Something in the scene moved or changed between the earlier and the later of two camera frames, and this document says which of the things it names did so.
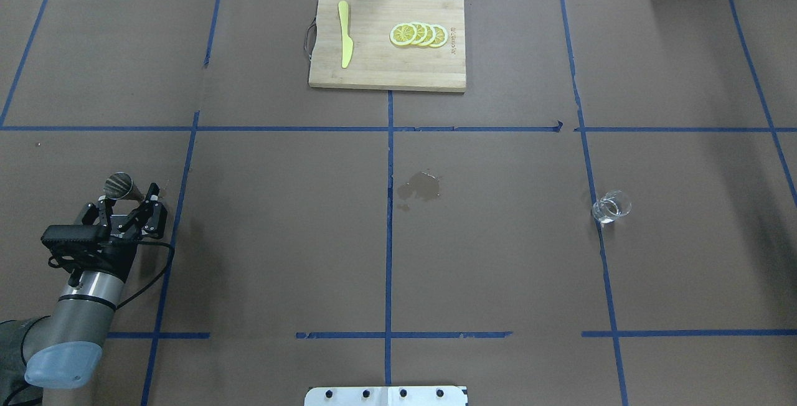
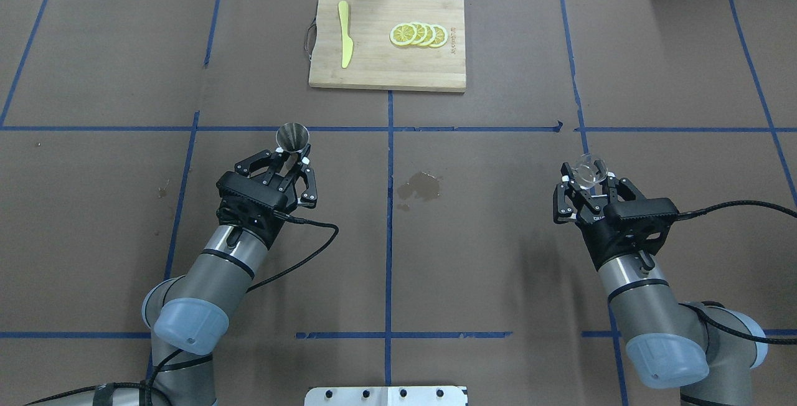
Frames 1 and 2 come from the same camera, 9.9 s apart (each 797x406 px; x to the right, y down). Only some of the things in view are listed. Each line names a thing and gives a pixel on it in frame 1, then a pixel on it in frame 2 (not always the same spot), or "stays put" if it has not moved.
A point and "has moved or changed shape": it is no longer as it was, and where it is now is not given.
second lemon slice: (421, 33) stays put
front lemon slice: (402, 34) stays put
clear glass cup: (613, 205) has moved or changed shape
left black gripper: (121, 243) -> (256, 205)
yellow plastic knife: (347, 45) stays put
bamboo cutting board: (376, 62) stays put
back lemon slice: (441, 35) stays put
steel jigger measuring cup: (119, 185) -> (292, 137)
